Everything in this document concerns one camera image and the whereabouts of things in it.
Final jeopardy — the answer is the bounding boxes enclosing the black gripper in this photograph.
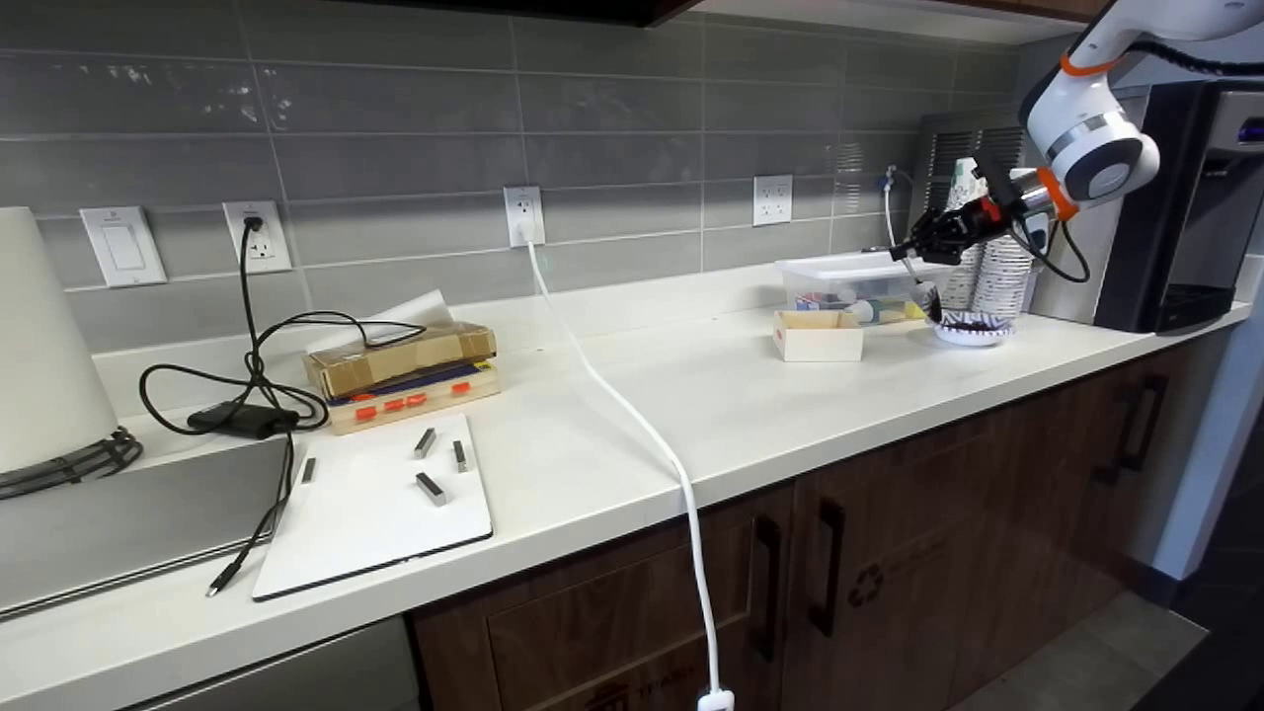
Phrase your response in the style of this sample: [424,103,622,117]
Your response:
[905,178,1045,268]

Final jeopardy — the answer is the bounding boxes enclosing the clear plastic storage container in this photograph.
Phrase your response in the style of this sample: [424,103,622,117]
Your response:
[773,254,958,326]

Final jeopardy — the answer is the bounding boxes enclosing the black and white bowl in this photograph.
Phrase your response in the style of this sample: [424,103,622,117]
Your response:
[933,307,1010,351]

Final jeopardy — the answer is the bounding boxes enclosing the stack of patterned paper cups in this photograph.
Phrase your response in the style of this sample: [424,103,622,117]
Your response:
[943,155,991,274]
[981,228,1045,326]

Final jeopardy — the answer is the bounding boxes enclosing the small open wooden box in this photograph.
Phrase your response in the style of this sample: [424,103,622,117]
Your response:
[772,312,868,366]

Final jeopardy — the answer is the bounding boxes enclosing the black and silver coffee machine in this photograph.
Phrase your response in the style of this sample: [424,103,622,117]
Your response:
[1041,76,1264,334]

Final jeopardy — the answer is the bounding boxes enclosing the brown wooden cabinet door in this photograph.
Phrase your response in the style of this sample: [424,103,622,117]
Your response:
[407,482,804,711]
[788,407,1010,711]
[1000,344,1196,627]

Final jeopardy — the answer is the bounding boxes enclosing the white paper sheet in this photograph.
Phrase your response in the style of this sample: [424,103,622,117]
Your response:
[307,287,457,351]

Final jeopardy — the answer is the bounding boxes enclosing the wooden tray with orange labels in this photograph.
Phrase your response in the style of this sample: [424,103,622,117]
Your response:
[326,365,506,440]

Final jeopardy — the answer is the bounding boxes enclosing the brown cardboard box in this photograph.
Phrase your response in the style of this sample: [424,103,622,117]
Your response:
[303,315,501,403]

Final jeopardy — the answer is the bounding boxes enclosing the white flat board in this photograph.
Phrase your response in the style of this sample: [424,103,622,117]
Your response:
[249,412,499,603]

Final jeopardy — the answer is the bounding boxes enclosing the grey dishwasher front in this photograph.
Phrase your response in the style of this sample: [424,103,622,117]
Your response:
[130,612,427,711]

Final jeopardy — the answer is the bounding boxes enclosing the steel sink with drainboard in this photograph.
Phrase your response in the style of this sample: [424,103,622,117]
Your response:
[0,434,295,623]

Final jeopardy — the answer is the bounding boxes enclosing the white paper towel roll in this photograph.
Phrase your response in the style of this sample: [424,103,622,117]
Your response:
[0,200,122,476]

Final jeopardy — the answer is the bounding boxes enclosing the white wall outlet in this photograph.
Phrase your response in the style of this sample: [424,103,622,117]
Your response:
[750,172,798,228]
[218,199,295,278]
[501,182,551,250]

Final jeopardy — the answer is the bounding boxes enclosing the black cabinet handle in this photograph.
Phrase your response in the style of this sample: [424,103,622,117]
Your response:
[1113,372,1170,488]
[746,512,788,665]
[805,498,850,641]

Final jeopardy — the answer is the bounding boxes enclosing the white power cable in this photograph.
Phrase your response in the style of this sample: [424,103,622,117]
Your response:
[523,234,740,711]

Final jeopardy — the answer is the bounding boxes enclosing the black power cable with adapter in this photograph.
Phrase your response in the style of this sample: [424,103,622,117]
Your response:
[136,212,431,602]

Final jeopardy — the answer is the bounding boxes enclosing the white light switch plate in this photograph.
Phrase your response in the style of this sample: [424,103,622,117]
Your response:
[74,200,169,287]

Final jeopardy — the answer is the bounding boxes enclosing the black wire towel holder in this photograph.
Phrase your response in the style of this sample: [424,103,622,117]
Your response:
[0,423,148,500]

